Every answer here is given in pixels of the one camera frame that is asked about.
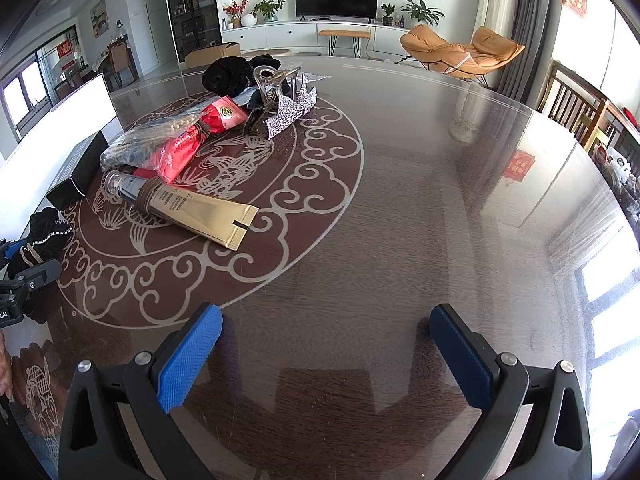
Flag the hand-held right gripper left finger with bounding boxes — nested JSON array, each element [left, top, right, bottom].
[[58, 302, 224, 480]]

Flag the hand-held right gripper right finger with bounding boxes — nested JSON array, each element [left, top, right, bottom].
[[429, 303, 593, 480]]

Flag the black fluffy beaded hair scrunchie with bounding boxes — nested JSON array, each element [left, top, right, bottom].
[[19, 206, 72, 281]]

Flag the black cardboard box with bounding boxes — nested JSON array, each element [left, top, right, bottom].
[[45, 130, 110, 211]]

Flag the gold tube with silver cap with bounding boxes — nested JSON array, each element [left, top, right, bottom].
[[102, 170, 259, 251]]

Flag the white storage box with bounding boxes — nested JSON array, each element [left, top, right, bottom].
[[0, 72, 118, 211]]

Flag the cotton swab packet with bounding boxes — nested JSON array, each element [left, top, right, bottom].
[[99, 110, 206, 171]]

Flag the red packet bundle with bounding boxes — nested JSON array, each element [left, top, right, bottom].
[[147, 96, 249, 184]]

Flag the brown patterned glass desktop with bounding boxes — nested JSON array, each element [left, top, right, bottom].
[[0, 55, 640, 480]]

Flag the person's left hand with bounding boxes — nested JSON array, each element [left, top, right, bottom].
[[0, 332, 15, 403]]

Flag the brown rubber band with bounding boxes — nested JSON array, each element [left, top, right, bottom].
[[136, 180, 162, 212]]

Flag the brown dining chair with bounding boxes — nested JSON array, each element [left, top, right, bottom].
[[107, 42, 140, 88]]

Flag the pile of bags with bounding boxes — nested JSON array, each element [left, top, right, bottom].
[[592, 145, 640, 201]]

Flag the dark brown claw hair clip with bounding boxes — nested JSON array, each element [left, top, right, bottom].
[[244, 102, 277, 136]]

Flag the patterned fabric hair bow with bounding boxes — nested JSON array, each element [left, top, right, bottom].
[[264, 85, 319, 139]]

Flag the wooden slatted chair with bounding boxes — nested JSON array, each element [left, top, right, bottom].
[[537, 60, 608, 146], [580, 100, 640, 161]]

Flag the white interior door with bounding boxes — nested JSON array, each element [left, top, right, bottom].
[[142, 0, 166, 71]]

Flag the black velvet hair scrunchie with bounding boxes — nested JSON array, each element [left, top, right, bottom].
[[201, 54, 283, 98]]

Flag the brown cardboard box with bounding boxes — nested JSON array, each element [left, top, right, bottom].
[[185, 41, 242, 67]]

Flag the orange lounge chair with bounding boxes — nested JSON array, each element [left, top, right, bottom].
[[400, 25, 526, 81]]

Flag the dark glass display cabinet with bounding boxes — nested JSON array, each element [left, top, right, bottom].
[[162, 0, 223, 63]]

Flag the red flower arrangement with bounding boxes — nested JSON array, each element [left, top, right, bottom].
[[222, 0, 251, 29]]

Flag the grey curtain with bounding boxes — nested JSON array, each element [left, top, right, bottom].
[[495, 0, 566, 108]]

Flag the white television cabinet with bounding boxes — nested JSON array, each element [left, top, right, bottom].
[[220, 17, 426, 58]]

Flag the wooden stool with metal legs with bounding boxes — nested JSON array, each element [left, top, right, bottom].
[[318, 29, 372, 58]]

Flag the large leafy potted plant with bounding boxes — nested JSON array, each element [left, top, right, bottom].
[[400, 0, 446, 28]]

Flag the green plant in teal pot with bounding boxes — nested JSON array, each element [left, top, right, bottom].
[[251, 0, 287, 23]]

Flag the covered standing air conditioner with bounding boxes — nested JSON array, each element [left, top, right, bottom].
[[472, 0, 523, 46]]

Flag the framed wall painting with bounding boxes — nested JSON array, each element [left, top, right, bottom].
[[90, 0, 108, 38]]

